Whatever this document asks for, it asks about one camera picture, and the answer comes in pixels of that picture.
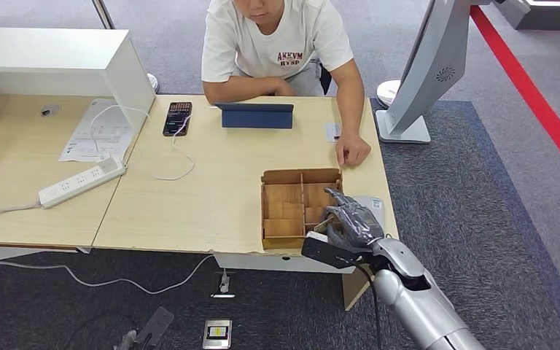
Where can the wooden compartment box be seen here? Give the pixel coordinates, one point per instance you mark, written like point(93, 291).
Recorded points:
point(282, 203)

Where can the open floor socket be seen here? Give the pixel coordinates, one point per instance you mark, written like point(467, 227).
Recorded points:
point(223, 285)

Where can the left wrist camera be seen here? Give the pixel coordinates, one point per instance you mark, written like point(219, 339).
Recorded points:
point(157, 326)

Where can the small white round base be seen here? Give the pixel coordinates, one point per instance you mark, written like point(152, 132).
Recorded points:
point(153, 83)

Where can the person's left hand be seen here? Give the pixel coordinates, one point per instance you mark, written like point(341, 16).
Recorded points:
point(353, 149)

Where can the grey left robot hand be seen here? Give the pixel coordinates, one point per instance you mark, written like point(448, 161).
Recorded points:
point(125, 340)

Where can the person's right forearm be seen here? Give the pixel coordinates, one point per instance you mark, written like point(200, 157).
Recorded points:
point(235, 89)

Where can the person's left forearm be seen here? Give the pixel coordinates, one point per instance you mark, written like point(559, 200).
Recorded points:
point(349, 101)

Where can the white power strip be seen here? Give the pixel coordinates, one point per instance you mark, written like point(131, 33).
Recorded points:
point(82, 181)

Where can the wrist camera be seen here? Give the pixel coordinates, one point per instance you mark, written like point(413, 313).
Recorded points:
point(157, 326)
point(328, 252)

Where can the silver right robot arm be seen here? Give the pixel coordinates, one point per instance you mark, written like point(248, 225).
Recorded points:
point(425, 309)

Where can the white desk cabinet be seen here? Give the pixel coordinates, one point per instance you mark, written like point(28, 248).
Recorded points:
point(43, 53)

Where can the grey display platform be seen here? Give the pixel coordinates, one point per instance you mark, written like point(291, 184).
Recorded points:
point(550, 19)

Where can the metal pole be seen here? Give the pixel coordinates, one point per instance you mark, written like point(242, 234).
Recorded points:
point(103, 14)

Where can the tablet in blue case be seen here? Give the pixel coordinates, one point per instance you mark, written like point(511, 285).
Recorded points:
point(256, 118)

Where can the person's right hand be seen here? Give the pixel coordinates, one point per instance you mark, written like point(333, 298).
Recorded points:
point(284, 88)

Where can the printed paper sheet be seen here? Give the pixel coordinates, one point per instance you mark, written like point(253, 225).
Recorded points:
point(79, 142)

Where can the grey kiosk stand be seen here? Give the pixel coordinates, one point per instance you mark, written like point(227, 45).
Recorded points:
point(429, 63)

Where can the clear plastic right hand cover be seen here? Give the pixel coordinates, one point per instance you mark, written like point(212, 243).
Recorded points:
point(355, 224)

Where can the white charger plug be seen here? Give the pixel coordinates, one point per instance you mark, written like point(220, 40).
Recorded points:
point(110, 164)

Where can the white desk underframe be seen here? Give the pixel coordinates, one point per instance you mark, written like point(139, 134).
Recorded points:
point(0, 253)

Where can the black chair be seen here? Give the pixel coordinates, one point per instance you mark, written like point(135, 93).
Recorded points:
point(326, 77)

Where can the person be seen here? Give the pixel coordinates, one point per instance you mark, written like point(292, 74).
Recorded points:
point(270, 38)

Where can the silver floor socket plate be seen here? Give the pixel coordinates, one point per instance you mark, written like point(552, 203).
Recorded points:
point(217, 333)

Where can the light wood desk leg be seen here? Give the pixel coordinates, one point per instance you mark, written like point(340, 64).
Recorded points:
point(352, 292)

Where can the large white round base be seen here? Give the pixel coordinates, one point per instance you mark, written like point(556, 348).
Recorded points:
point(386, 92)

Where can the dark grey floor rug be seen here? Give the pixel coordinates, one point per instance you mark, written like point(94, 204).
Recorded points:
point(478, 217)

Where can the white ID card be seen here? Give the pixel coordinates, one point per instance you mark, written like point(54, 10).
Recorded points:
point(332, 133)

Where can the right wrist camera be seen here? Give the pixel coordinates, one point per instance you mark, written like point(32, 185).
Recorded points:
point(328, 252)

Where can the grey card reader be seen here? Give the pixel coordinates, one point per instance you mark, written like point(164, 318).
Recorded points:
point(375, 205)

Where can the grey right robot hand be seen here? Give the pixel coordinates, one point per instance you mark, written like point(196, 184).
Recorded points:
point(352, 224)

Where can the white desk front panel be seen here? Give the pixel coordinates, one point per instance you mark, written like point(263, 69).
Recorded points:
point(260, 264)

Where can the black smartphone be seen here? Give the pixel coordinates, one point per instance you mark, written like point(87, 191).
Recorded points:
point(177, 118)

